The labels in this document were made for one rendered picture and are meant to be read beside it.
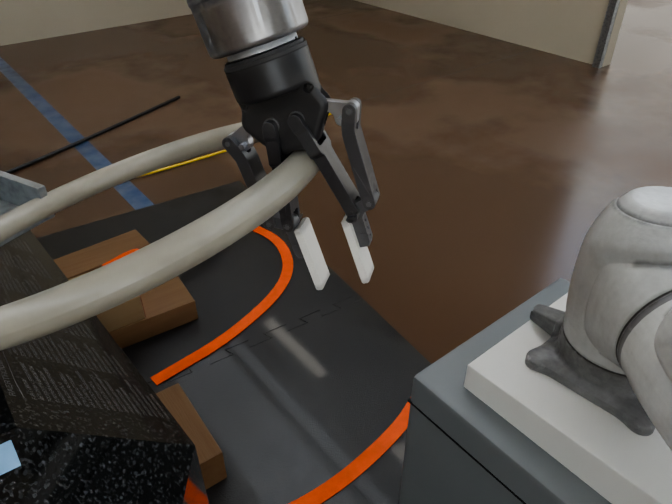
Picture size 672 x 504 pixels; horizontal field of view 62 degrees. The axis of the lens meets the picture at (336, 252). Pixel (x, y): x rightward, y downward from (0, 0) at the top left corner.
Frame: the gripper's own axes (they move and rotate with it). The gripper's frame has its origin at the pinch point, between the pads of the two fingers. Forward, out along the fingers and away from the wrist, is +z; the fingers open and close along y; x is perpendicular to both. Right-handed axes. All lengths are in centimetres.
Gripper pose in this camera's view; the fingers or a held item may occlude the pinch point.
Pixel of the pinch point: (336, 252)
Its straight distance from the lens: 56.4
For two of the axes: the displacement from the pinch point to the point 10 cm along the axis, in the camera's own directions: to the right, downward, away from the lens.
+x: -2.5, 4.9, -8.4
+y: -9.2, 1.6, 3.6
